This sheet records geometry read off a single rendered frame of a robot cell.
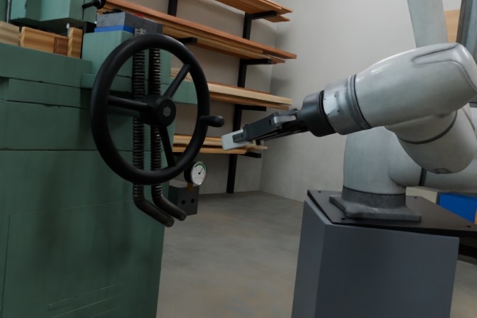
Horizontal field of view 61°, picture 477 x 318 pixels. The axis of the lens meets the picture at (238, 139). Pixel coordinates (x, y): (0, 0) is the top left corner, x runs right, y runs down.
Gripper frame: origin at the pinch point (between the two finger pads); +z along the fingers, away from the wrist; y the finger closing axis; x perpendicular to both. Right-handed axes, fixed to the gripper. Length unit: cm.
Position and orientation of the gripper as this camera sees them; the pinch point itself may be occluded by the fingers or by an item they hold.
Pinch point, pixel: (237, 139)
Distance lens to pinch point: 78.8
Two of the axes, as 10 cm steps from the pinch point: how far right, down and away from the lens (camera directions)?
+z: -7.8, 2.4, 5.8
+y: -6.0, -0.3, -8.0
